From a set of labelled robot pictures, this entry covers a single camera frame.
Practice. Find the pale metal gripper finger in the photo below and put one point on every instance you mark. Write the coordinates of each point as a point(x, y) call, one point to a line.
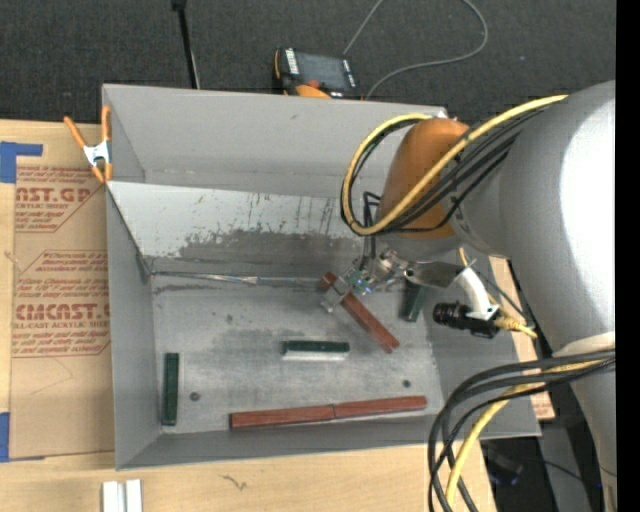
point(341, 284)
point(336, 302)

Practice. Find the red-brown block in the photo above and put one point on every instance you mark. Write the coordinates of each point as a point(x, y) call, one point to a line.
point(372, 325)
point(380, 406)
point(282, 417)

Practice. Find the brown cardboard board red print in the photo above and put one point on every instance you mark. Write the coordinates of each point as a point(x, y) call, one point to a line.
point(60, 350)

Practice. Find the dark green flat block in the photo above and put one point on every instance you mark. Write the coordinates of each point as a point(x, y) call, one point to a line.
point(413, 302)
point(170, 390)
point(315, 346)

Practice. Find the grey metal bin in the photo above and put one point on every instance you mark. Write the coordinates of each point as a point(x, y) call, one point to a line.
point(280, 150)

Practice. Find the black cylinder on white bracket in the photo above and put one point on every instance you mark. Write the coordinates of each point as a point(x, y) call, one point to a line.
point(457, 314)

